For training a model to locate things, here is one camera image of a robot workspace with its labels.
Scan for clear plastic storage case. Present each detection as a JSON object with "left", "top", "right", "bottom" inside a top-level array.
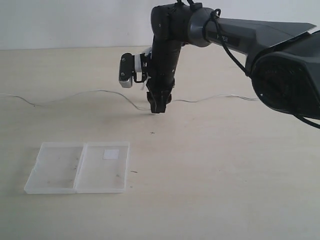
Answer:
[{"left": 24, "top": 141, "right": 130, "bottom": 194}]

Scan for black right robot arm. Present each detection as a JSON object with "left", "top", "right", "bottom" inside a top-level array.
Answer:
[{"left": 146, "top": 0, "right": 320, "bottom": 128}]

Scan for white wired earphones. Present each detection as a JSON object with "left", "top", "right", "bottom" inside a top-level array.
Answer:
[{"left": 0, "top": 90, "right": 261, "bottom": 110}]

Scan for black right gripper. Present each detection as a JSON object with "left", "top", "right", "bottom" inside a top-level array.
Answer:
[{"left": 146, "top": 39, "right": 182, "bottom": 113}]

